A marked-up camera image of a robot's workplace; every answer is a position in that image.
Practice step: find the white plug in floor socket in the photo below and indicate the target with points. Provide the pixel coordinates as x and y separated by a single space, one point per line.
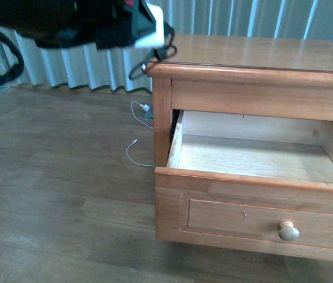
145 107

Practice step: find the white charger adapter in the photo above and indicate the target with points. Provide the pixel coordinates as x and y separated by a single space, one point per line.
147 25

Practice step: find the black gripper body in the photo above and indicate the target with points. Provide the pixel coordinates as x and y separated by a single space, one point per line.
66 24

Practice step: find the wooden drawer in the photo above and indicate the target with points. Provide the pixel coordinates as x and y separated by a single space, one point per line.
253 183

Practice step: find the open grey floor socket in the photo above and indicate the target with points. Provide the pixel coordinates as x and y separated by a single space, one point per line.
147 115

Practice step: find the wooden nightstand cabinet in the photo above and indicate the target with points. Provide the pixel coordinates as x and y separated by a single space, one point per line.
241 75

